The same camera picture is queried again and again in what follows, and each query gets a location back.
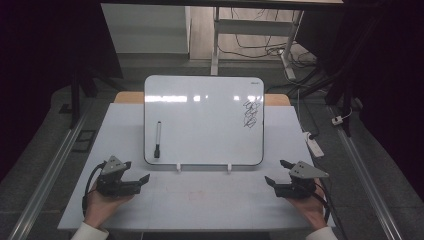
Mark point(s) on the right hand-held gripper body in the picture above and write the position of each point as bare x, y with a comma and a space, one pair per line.
301, 181

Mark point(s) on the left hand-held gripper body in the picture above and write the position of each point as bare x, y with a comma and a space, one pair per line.
113, 180

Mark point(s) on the white marker with black cap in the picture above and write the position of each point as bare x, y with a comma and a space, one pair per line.
158, 136

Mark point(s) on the person's right hand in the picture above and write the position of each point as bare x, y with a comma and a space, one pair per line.
310, 210

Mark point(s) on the person's left hand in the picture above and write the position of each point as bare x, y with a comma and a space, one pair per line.
100, 208

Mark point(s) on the white whiteboard foot clip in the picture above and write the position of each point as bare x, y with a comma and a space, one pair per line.
229, 168
178, 167

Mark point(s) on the black floor plate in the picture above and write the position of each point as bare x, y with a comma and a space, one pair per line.
84, 141

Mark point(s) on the wooden table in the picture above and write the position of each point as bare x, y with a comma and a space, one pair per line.
128, 97

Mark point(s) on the white whiteboard with scribble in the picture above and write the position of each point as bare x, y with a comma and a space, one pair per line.
203, 133

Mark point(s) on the black stand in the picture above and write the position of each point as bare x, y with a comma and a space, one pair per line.
81, 86
343, 96

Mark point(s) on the white cabinet panel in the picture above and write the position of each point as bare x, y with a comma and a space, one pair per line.
146, 28

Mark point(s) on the metal floor rail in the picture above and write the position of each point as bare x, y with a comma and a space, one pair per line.
366, 180
46, 180

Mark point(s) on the white desk frame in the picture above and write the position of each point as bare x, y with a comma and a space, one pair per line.
253, 27

